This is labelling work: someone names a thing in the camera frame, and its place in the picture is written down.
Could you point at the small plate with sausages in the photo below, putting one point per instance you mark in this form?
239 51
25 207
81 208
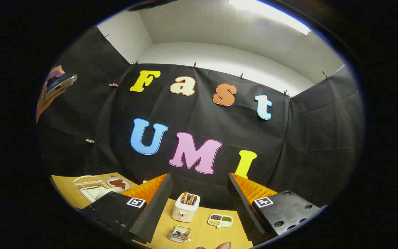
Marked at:
113 186

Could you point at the pile of yellow soybeans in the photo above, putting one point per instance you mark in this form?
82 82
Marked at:
214 222

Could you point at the white divided dish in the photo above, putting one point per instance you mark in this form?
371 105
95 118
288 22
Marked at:
225 224

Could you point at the beige round plate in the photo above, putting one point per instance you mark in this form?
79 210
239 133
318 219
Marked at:
111 192

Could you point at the reddish brown sausage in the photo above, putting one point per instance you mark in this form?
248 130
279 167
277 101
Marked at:
121 186
116 182

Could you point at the grey smartphone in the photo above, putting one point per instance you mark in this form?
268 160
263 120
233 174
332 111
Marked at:
60 84

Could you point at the black backdrop cloth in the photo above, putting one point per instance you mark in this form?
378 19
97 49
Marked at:
254 138

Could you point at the row of black cloth clips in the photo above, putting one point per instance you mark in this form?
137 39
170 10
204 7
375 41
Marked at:
194 65

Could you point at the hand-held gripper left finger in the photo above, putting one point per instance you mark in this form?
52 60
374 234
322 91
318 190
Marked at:
154 211

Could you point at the toasted bread slice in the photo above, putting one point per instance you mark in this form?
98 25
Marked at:
184 197
191 199

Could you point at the pile of green beans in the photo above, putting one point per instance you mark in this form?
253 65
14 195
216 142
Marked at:
227 219

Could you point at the pile of red beans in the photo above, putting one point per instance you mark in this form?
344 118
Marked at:
216 218

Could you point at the white toaster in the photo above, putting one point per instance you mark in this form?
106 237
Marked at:
182 211

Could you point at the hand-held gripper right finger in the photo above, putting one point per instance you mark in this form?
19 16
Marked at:
242 211

